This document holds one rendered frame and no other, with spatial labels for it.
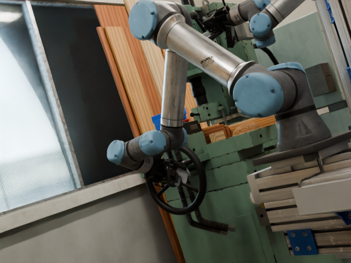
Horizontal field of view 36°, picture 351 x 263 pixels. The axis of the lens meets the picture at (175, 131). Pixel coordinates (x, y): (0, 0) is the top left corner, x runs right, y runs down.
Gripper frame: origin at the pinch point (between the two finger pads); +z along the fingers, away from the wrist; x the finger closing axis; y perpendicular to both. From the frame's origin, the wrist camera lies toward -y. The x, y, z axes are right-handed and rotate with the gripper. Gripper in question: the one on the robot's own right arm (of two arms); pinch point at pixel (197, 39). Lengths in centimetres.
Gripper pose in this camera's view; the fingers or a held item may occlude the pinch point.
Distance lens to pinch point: 227.3
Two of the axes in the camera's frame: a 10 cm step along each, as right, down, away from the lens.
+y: -5.9, -6.7, -4.5
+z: -7.5, 2.6, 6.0
